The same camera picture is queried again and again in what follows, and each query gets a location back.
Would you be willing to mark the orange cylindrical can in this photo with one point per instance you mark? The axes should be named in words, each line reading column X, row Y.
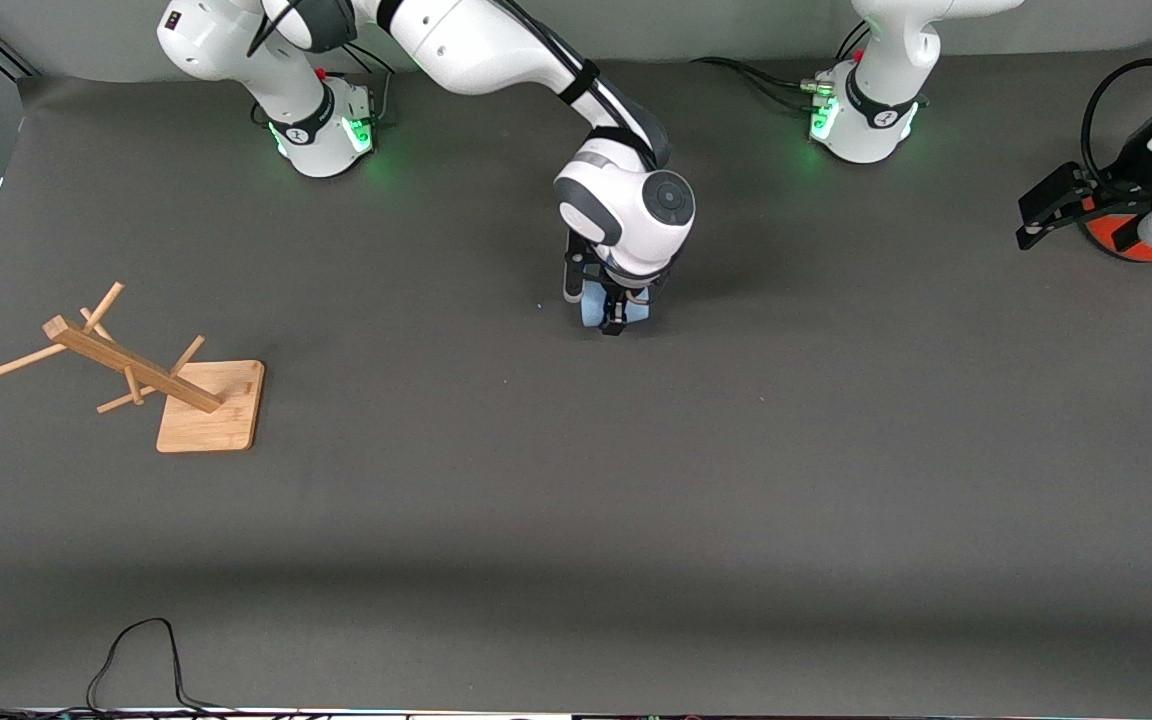
column 1151, row 250

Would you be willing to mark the wooden cup rack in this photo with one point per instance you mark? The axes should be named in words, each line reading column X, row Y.
column 211, row 410

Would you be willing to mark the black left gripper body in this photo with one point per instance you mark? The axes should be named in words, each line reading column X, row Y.
column 1122, row 186

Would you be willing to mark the light blue plastic cup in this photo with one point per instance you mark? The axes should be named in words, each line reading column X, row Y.
column 591, row 312

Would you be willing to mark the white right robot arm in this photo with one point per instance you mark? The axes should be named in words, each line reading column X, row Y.
column 496, row 45

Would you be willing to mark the dark grey table mat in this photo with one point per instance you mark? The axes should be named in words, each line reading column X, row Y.
column 576, row 500

